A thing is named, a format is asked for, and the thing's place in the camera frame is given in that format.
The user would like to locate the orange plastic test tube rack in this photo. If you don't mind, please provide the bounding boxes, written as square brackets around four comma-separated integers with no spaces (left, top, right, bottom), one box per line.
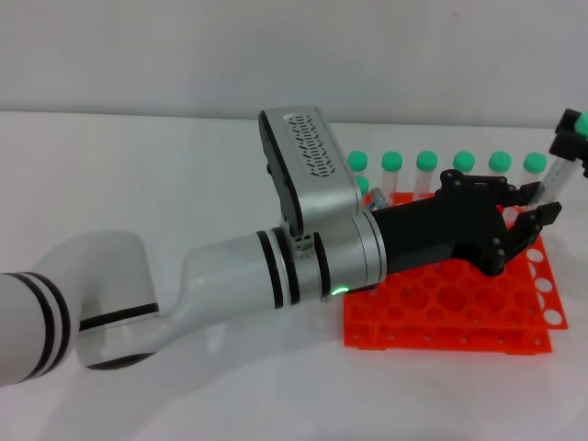
[342,190,570,356]

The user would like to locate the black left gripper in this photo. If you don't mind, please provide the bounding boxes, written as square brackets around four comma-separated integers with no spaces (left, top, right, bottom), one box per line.
[367,168,564,295]

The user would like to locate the grey ribbed camera cable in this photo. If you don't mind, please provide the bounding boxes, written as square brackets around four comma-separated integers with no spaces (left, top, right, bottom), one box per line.
[366,186,392,213]

